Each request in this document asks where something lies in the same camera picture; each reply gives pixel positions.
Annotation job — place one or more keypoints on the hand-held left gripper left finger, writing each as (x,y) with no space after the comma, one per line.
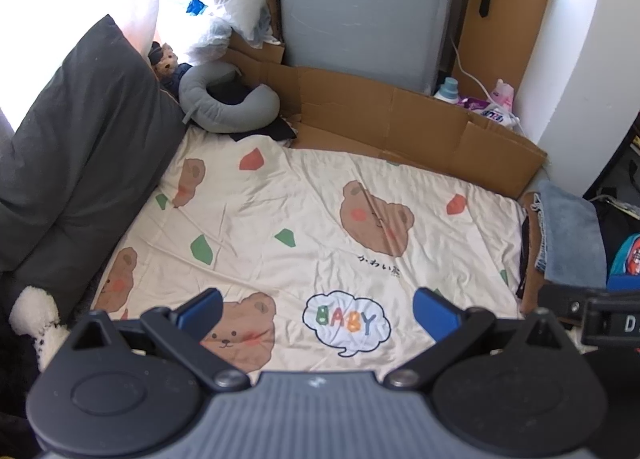
(200,311)

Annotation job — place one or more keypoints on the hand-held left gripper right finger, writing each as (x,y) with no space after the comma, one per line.
(435,311)

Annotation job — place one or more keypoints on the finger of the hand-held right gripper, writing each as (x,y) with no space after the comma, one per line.
(565,301)

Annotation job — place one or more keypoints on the blue denim pants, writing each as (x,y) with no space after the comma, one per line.
(570,234)

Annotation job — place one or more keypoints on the brown folded garment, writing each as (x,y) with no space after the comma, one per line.
(535,259)

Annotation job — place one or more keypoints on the teal printed garment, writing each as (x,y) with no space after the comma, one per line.
(625,259)

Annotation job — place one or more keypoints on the cream bear printed blanket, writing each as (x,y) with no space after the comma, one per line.
(260,219)

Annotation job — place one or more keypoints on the white plush toy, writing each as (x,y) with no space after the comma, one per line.
(35,314)

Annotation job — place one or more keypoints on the dark grey pillow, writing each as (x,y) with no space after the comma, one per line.
(85,149)

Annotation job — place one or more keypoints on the low brown cardboard sheet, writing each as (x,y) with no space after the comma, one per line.
(380,119)

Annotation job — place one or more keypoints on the grey neck pillow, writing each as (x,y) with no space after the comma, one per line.
(200,109)

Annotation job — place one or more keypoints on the purple and white packet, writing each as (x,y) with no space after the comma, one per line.
(482,109)

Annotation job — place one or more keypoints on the pink bottle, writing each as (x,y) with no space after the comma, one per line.
(504,96)

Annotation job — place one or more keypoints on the detergent bottle with blue cap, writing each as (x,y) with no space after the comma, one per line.
(447,91)

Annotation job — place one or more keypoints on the brown teddy bear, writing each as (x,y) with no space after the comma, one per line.
(165,61)

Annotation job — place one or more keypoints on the tall brown cardboard panel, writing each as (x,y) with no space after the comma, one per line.
(515,29)

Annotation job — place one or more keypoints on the blue paper tag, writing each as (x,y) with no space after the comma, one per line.
(196,5)

